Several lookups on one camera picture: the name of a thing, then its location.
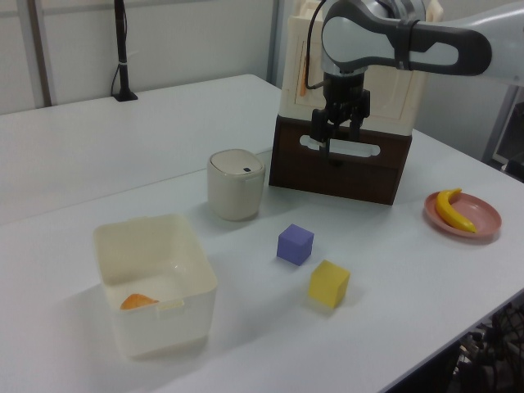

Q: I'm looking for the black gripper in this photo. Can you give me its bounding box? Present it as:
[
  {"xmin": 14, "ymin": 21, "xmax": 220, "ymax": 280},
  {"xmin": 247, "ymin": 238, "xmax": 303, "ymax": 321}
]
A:
[{"xmin": 309, "ymin": 73, "xmax": 372, "ymax": 166}]

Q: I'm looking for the dark brown wooden drawer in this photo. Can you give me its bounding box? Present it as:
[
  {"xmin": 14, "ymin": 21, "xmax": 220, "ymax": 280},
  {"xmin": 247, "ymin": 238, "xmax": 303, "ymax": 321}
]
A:
[{"xmin": 268, "ymin": 114, "xmax": 413, "ymax": 206}]

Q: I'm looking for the cream plastic storage cabinet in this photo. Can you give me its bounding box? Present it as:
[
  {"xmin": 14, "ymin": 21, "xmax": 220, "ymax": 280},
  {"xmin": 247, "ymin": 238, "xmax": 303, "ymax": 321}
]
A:
[{"xmin": 277, "ymin": 0, "xmax": 444, "ymax": 137}]

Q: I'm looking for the cream lidded trash can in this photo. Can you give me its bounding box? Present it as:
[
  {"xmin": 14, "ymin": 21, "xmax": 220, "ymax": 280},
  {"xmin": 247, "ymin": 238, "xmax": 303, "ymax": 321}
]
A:
[{"xmin": 206, "ymin": 149, "xmax": 267, "ymax": 223}]

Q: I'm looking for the purple cube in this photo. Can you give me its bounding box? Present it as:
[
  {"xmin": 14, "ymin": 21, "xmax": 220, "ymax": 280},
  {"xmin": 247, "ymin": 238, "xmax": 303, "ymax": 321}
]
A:
[{"xmin": 276, "ymin": 223, "xmax": 315, "ymax": 267}]

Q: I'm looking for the yellow banana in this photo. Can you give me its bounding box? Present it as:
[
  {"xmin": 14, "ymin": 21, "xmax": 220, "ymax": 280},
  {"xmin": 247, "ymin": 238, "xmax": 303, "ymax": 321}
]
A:
[{"xmin": 434, "ymin": 187, "xmax": 478, "ymax": 234}]

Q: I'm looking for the yellow cube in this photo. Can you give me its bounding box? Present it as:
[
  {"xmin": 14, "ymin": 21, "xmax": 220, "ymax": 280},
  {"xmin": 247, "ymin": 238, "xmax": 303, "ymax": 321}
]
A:
[{"xmin": 307, "ymin": 259, "xmax": 351, "ymax": 309}]

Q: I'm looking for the pink plate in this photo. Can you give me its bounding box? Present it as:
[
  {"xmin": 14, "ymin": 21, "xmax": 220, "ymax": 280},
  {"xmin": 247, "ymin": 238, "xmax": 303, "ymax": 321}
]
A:
[{"xmin": 423, "ymin": 192, "xmax": 503, "ymax": 244}]

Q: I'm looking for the cream plastic bin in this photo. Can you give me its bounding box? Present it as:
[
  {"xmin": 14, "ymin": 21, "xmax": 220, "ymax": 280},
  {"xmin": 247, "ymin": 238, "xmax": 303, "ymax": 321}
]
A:
[{"xmin": 92, "ymin": 213, "xmax": 219, "ymax": 362}]

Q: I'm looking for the toasted bread piece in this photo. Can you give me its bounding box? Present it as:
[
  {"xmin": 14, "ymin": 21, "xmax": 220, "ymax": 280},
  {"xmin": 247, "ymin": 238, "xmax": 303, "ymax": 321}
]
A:
[{"xmin": 119, "ymin": 292, "xmax": 160, "ymax": 311}]

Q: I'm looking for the white drawer handle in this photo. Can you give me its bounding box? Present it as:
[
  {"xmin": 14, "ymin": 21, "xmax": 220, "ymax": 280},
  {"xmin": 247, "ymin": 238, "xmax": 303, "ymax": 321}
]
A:
[{"xmin": 299, "ymin": 133, "xmax": 382, "ymax": 160}]

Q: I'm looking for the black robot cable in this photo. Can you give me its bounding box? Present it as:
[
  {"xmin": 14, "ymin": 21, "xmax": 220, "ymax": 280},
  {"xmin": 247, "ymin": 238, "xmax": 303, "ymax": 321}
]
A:
[{"xmin": 304, "ymin": 0, "xmax": 329, "ymax": 91}]

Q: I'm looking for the black camera stand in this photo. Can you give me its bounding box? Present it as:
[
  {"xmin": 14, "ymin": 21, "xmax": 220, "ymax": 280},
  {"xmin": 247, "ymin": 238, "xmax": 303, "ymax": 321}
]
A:
[{"xmin": 111, "ymin": 0, "xmax": 139, "ymax": 102}]

